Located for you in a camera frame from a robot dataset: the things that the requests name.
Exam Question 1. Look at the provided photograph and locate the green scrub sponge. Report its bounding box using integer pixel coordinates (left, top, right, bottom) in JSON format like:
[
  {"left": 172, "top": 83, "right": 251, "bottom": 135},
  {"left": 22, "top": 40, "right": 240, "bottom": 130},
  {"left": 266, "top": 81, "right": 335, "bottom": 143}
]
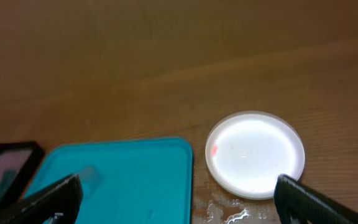
[{"left": 0, "top": 169, "right": 17, "bottom": 200}]

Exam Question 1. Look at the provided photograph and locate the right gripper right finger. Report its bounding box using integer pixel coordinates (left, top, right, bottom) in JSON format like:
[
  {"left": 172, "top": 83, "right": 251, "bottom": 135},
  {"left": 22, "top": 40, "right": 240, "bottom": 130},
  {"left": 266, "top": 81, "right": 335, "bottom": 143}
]
[{"left": 273, "top": 174, "right": 358, "bottom": 224}]

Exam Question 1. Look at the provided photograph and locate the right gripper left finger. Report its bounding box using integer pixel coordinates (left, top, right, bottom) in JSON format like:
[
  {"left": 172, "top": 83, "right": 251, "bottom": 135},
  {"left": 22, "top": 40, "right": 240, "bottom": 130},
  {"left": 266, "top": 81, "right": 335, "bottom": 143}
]
[{"left": 0, "top": 174, "right": 83, "bottom": 224}]

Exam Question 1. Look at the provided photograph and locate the white plate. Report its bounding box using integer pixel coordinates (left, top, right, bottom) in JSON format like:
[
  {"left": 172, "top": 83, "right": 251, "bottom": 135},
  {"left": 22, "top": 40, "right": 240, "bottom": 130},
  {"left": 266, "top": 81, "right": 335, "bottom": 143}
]
[{"left": 205, "top": 111, "right": 306, "bottom": 200}]

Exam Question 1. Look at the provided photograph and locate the black water tray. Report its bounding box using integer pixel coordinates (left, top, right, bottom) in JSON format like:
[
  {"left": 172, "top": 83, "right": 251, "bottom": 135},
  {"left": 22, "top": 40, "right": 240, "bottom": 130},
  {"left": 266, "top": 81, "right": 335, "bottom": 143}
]
[{"left": 0, "top": 141, "right": 45, "bottom": 210}]

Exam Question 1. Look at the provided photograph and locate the teal plastic tray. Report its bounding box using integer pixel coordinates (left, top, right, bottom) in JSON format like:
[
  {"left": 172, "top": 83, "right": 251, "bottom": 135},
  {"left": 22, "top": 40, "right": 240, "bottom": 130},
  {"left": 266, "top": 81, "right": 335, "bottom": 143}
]
[{"left": 25, "top": 138, "right": 193, "bottom": 223}]

